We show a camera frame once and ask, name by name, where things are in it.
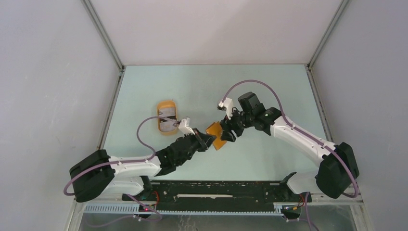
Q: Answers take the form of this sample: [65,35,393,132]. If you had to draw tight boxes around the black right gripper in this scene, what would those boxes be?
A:
[219,106,254,143]

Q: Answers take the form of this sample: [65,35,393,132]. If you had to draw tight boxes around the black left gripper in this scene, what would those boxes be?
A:
[177,128,216,166]

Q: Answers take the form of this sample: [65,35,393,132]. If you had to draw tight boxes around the orange leather card holder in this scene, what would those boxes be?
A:
[205,122,227,151]

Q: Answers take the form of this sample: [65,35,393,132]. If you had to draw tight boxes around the beige oval plastic tray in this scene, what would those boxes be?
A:
[156,100,178,135]

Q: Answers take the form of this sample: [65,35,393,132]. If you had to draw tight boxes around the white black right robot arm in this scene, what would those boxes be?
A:
[217,91,359,201]

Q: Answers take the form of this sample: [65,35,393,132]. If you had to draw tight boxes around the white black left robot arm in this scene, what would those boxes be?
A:
[68,128,216,203]

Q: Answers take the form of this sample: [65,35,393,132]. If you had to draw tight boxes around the silver VIP card lower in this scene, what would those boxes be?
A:
[159,121,178,133]

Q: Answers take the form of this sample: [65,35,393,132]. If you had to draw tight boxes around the silver vip card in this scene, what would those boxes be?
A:
[159,121,178,133]
[158,107,177,119]

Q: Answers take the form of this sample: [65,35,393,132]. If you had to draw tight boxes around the silver VIP card upper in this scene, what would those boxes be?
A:
[158,107,177,119]

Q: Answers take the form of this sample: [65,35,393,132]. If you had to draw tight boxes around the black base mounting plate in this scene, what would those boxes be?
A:
[134,180,312,213]

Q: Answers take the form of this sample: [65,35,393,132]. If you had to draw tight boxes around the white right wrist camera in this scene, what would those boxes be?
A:
[217,98,234,120]

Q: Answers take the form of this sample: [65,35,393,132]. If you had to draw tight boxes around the white slotted cable duct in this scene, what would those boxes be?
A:
[83,204,284,216]

